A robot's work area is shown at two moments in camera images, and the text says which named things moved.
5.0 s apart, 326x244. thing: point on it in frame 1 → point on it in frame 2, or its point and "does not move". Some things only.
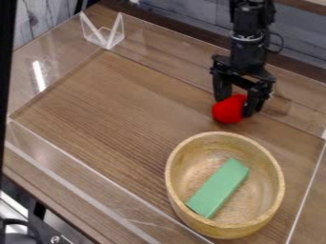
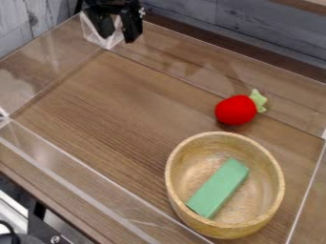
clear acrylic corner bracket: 105,35 does not move
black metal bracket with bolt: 46,233 does not move
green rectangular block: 216,192 does not move
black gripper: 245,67 → 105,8
